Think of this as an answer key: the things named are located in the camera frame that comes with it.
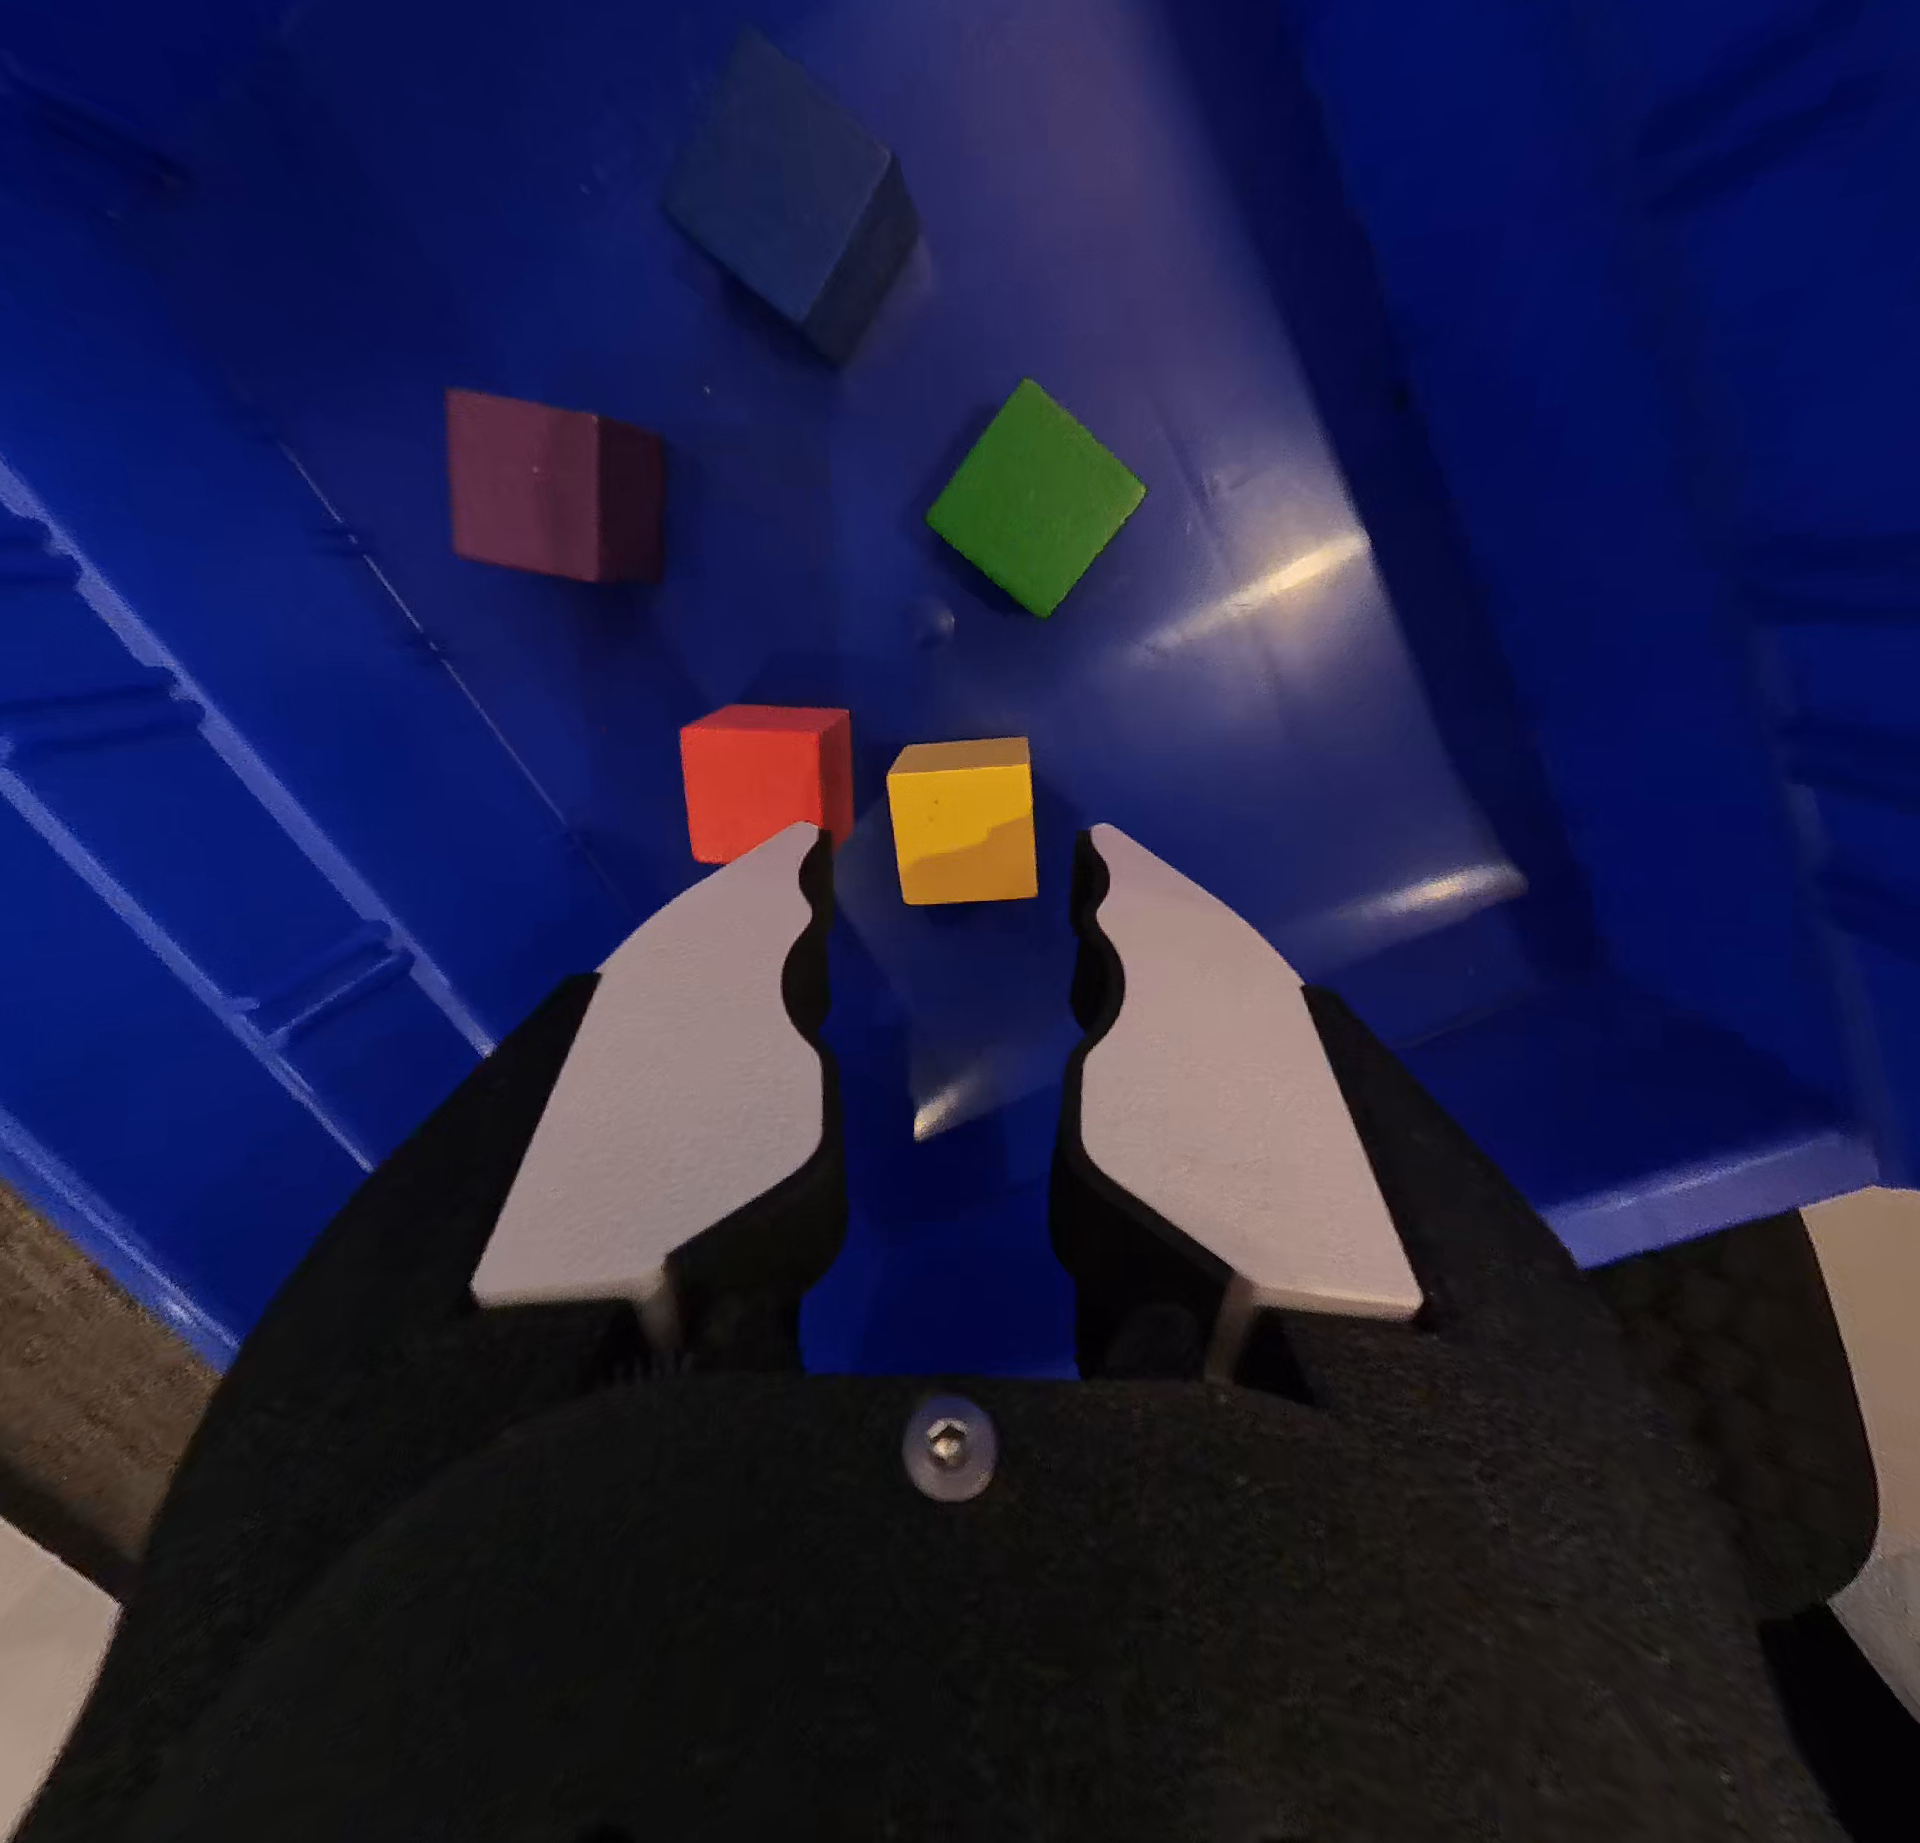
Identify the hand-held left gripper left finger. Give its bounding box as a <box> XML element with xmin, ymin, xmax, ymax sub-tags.
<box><xmin>472</xmin><ymin>822</ymin><xmax>848</xmax><ymax>1311</ymax></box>

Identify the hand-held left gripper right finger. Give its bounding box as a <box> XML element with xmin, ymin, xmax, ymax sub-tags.
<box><xmin>1051</xmin><ymin>823</ymin><xmax>1428</xmax><ymax>1322</ymax></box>

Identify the orange wooden cube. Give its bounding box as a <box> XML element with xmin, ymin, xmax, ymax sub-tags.
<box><xmin>677</xmin><ymin>703</ymin><xmax>858</xmax><ymax>868</ymax></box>

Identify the yellow wooden cube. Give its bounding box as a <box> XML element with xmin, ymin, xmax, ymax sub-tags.
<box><xmin>886</xmin><ymin>738</ymin><xmax>1042</xmax><ymax>907</ymax></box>

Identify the purple wooden cube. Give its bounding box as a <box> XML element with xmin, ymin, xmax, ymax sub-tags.
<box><xmin>445</xmin><ymin>388</ymin><xmax>668</xmax><ymax>586</ymax></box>

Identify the green wooden cube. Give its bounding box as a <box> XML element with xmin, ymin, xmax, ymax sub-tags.
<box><xmin>923</xmin><ymin>378</ymin><xmax>1149</xmax><ymax>621</ymax></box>

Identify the blue plastic bin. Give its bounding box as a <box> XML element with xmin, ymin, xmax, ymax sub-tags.
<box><xmin>0</xmin><ymin>0</ymin><xmax>1920</xmax><ymax>1380</ymax></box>

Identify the blue wooden cube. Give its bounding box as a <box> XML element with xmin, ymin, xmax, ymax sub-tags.
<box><xmin>665</xmin><ymin>28</ymin><xmax>921</xmax><ymax>367</ymax></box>

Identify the black rounded pad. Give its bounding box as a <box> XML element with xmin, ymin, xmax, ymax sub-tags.
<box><xmin>1581</xmin><ymin>1211</ymin><xmax>1880</xmax><ymax>1626</ymax></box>

